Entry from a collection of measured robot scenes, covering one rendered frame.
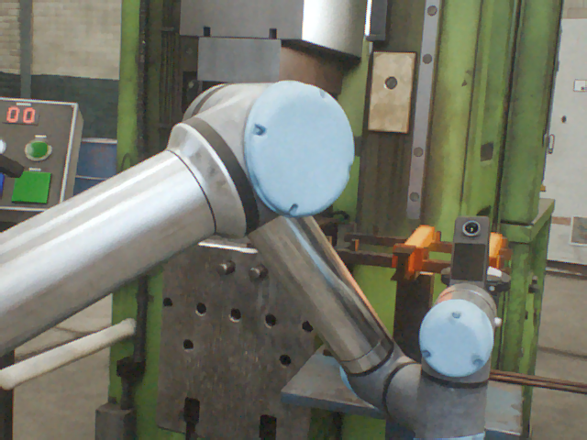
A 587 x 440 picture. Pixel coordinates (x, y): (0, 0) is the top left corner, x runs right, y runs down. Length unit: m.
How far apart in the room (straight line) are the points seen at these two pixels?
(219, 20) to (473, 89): 0.57
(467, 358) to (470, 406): 0.07
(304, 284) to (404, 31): 0.96
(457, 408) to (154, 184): 0.43
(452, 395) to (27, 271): 0.48
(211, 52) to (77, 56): 8.28
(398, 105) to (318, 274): 0.88
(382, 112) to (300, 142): 1.07
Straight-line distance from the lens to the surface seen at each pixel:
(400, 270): 1.14
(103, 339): 1.96
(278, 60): 1.67
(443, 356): 0.84
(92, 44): 9.85
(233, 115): 0.66
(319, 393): 1.35
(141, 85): 1.98
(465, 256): 1.02
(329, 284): 0.88
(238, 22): 1.72
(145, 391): 2.11
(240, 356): 1.71
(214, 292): 1.70
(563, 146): 6.81
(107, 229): 0.62
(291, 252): 0.85
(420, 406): 0.90
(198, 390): 1.78
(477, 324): 0.84
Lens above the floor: 1.21
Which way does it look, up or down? 8 degrees down
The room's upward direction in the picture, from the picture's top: 4 degrees clockwise
